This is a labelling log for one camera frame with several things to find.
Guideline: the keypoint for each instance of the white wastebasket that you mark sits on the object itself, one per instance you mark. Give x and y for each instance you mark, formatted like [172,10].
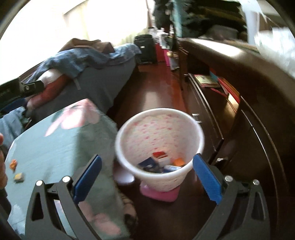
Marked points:
[159,129]

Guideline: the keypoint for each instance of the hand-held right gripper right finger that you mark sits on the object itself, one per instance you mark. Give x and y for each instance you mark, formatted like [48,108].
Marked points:
[207,180]

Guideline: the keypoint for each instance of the small yellow grey scrap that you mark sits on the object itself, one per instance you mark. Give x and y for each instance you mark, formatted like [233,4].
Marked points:
[19,177]

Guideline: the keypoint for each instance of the books on cabinet shelf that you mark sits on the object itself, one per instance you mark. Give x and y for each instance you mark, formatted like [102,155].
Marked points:
[229,88]

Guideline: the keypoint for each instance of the red bag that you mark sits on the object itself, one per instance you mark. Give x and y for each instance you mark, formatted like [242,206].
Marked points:
[159,53]

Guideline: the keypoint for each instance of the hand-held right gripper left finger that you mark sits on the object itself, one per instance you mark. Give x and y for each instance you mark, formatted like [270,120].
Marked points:
[88,177]

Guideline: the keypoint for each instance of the white plastic bag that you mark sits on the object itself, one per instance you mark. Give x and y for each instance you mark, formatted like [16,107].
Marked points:
[274,43]

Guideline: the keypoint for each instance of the pink quilt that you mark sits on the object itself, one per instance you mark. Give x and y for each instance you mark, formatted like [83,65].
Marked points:
[53,90]

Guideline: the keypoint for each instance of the pink plastic base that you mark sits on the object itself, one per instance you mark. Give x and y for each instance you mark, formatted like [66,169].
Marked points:
[161,196]

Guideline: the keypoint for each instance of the black suitcase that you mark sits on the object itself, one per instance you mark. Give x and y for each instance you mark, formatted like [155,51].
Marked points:
[145,48]

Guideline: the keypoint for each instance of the bright window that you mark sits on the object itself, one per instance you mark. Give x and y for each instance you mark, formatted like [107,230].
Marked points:
[103,20]

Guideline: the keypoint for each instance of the teal floral tablecloth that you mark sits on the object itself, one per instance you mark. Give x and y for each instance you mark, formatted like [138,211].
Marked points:
[57,150]

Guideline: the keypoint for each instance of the blue snack packet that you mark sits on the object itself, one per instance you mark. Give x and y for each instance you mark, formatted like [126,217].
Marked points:
[149,164]

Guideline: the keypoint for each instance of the black jacket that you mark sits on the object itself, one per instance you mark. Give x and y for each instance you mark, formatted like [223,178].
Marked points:
[162,11]

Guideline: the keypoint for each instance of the green book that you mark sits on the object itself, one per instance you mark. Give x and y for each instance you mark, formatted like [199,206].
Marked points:
[206,80]

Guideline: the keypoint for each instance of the dark wooden cabinet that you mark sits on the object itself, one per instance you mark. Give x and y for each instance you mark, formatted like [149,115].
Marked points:
[253,103]

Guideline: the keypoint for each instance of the small orange scrap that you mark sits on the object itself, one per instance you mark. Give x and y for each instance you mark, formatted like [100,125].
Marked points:
[13,164]

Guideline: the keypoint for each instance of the brown cloth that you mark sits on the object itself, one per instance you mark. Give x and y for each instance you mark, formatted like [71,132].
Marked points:
[89,45]

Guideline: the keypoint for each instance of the pink container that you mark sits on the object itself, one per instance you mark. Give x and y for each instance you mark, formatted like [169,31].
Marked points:
[167,58]

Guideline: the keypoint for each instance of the red white carton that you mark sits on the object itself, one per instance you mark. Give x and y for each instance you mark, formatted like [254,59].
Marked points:
[160,155]

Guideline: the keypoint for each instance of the patterned slipper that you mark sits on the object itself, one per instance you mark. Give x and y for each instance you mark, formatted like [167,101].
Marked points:
[129,207]

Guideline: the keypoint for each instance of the orange box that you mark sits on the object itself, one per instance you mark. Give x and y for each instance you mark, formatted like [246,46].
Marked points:
[178,162]

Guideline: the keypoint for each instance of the light blue blanket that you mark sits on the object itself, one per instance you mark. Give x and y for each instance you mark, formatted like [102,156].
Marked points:
[10,125]

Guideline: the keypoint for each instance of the grey bed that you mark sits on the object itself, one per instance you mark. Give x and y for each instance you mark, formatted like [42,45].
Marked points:
[103,85]

